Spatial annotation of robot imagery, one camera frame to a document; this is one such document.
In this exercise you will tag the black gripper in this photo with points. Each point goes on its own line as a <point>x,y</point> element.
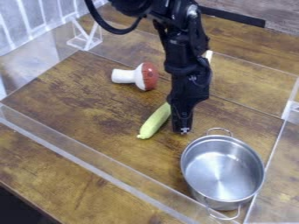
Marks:
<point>190,70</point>

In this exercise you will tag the stainless steel pot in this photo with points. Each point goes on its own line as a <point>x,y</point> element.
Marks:
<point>223,171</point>

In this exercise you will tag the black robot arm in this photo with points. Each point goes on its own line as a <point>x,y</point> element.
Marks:
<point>178,22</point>

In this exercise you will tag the toy mushroom brown cap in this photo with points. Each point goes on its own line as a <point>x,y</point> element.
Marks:
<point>144,76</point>

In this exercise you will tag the black bar on table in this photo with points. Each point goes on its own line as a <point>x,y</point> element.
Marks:
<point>247,20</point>

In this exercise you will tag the clear acrylic triangle bracket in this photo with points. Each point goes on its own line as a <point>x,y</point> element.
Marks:
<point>84,40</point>

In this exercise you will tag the clear acrylic enclosure panel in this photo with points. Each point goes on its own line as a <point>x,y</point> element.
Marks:
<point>72,158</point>

